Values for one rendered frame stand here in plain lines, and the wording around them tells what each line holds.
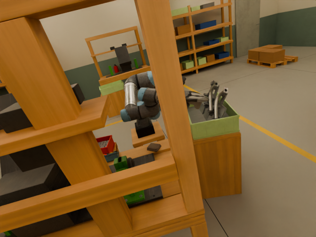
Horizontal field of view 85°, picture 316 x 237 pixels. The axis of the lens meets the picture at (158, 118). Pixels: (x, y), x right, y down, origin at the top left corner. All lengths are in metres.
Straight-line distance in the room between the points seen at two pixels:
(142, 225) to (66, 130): 0.66
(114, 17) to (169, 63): 6.07
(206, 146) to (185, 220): 0.79
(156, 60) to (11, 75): 0.43
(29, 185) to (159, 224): 0.66
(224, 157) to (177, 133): 1.16
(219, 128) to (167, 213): 0.88
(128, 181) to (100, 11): 6.20
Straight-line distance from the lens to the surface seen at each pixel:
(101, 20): 6.60
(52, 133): 0.65
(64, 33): 6.70
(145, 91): 0.90
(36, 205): 0.86
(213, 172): 1.90
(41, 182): 1.03
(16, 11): 0.63
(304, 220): 2.18
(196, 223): 1.12
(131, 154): 1.47
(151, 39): 0.57
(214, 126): 1.59
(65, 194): 0.80
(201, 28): 6.79
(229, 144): 1.72
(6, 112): 0.78
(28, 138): 0.68
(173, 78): 0.60
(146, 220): 1.06
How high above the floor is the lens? 1.74
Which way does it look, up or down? 26 degrees down
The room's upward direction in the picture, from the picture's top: 15 degrees counter-clockwise
